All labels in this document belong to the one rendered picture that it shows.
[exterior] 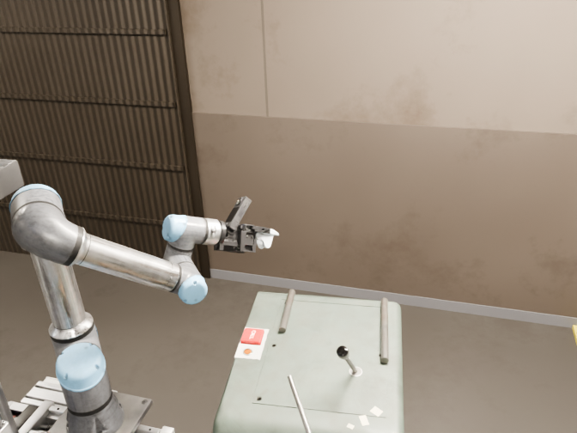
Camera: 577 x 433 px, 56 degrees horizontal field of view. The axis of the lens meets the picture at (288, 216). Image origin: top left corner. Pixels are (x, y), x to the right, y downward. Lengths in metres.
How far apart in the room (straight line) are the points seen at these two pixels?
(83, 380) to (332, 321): 0.74
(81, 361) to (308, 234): 2.46
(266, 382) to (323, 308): 0.36
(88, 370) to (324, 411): 0.60
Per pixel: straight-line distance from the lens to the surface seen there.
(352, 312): 1.76
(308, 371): 1.55
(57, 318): 1.56
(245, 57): 3.42
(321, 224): 3.67
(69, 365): 1.51
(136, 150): 3.92
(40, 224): 1.30
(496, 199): 3.48
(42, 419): 1.82
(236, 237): 1.59
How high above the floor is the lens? 2.34
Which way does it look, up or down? 28 degrees down
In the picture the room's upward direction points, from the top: 2 degrees counter-clockwise
